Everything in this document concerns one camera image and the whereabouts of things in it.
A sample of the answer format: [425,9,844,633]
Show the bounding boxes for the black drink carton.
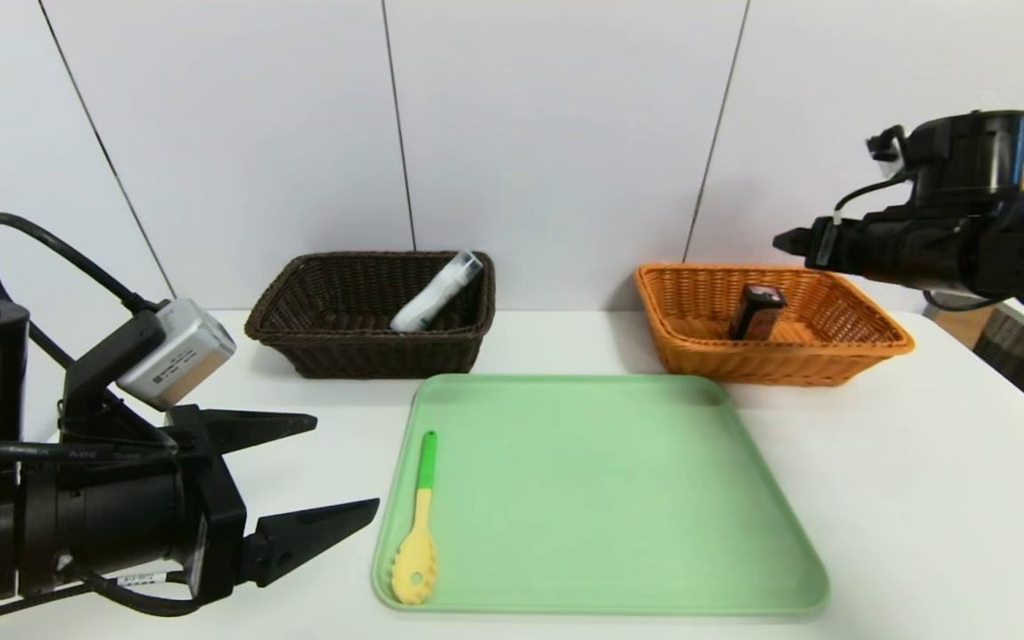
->
[729,284,787,341]

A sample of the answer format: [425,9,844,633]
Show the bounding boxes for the green handled yellow pasta spoon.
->
[390,430,439,604]

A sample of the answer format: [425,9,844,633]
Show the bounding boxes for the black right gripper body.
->
[804,209,969,290]

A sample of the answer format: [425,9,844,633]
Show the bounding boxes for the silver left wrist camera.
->
[116,298,237,412]

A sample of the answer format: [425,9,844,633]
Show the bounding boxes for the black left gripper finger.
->
[239,498,380,588]
[200,408,318,455]

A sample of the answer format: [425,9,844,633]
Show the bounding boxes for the light green plastic tray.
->
[371,373,830,616]

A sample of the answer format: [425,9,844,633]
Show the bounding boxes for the black gripper power cable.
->
[0,437,180,463]

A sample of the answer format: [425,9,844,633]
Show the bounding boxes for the orange wicker basket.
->
[635,263,915,387]

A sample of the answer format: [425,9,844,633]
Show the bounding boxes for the clear plastic white bottle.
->
[389,250,484,334]

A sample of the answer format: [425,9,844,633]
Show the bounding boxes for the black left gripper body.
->
[19,404,248,604]

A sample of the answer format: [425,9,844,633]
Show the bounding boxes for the dark brown wicker basket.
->
[244,252,496,381]

